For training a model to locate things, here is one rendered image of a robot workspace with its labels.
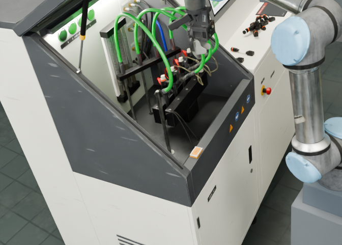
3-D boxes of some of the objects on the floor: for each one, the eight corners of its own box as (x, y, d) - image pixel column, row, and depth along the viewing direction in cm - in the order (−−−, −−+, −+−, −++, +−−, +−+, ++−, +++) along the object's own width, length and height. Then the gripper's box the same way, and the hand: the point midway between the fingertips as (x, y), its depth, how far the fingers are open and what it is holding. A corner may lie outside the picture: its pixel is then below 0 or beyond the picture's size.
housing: (112, 277, 247) (15, 22, 158) (72, 260, 260) (-39, 16, 171) (217, 123, 339) (193, -93, 250) (183, 116, 352) (149, -92, 263)
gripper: (203, 13, 157) (208, 66, 170) (214, 2, 163) (219, 54, 176) (180, 11, 161) (188, 63, 174) (192, 1, 167) (198, 52, 180)
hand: (196, 55), depth 176 cm, fingers closed
